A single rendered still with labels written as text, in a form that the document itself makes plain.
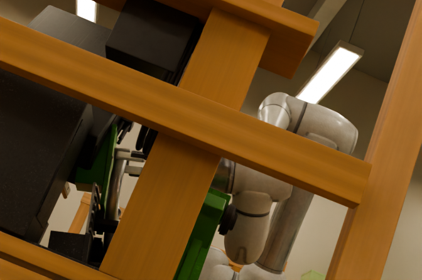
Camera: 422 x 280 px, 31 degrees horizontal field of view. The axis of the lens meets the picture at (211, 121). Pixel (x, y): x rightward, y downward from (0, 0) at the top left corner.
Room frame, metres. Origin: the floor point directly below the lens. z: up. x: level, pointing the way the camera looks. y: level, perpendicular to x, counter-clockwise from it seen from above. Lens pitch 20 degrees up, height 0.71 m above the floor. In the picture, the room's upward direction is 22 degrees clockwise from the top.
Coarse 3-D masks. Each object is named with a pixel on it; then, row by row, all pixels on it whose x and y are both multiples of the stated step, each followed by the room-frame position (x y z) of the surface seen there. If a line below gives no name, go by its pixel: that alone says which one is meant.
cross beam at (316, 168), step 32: (0, 32) 1.46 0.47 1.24; (32, 32) 1.46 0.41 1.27; (0, 64) 1.48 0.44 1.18; (32, 64) 1.46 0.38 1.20; (64, 64) 1.45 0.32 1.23; (96, 64) 1.45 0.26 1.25; (96, 96) 1.45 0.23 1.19; (128, 96) 1.45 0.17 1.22; (160, 96) 1.45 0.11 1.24; (192, 96) 1.45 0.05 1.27; (160, 128) 1.47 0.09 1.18; (192, 128) 1.45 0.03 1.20; (224, 128) 1.44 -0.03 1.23; (256, 128) 1.44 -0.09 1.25; (256, 160) 1.44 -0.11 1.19; (288, 160) 1.44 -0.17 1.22; (320, 160) 1.44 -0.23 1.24; (352, 160) 1.44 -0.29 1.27; (320, 192) 1.46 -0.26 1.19; (352, 192) 1.44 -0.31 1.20
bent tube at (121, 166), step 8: (128, 152) 1.85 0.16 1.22; (120, 160) 1.83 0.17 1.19; (112, 168) 1.82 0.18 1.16; (120, 168) 1.81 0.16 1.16; (112, 176) 1.80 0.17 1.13; (120, 176) 1.80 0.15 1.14; (112, 184) 1.79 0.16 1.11; (120, 184) 1.79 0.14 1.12; (112, 192) 1.79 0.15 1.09; (120, 192) 1.80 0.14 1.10; (112, 200) 1.79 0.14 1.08; (112, 208) 1.80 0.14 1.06; (112, 216) 1.81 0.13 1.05; (104, 232) 1.86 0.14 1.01; (104, 240) 1.88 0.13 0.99; (104, 248) 1.89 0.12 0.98
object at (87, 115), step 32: (0, 96) 1.62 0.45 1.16; (32, 96) 1.62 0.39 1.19; (64, 96) 1.62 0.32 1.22; (0, 128) 1.62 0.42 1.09; (32, 128) 1.62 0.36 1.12; (64, 128) 1.62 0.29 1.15; (0, 160) 1.62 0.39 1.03; (32, 160) 1.62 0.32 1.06; (64, 160) 1.64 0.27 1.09; (0, 192) 1.62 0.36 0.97; (32, 192) 1.62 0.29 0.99; (0, 224) 1.62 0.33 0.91; (32, 224) 1.64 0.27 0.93
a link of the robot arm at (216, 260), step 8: (216, 248) 2.50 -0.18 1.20; (208, 256) 2.47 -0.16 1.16; (216, 256) 2.48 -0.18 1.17; (224, 256) 2.50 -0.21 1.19; (208, 264) 2.46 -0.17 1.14; (216, 264) 2.47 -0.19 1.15; (224, 264) 2.49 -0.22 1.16; (208, 272) 2.46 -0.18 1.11; (216, 272) 2.46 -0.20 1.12; (224, 272) 2.47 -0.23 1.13; (232, 272) 2.49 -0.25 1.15
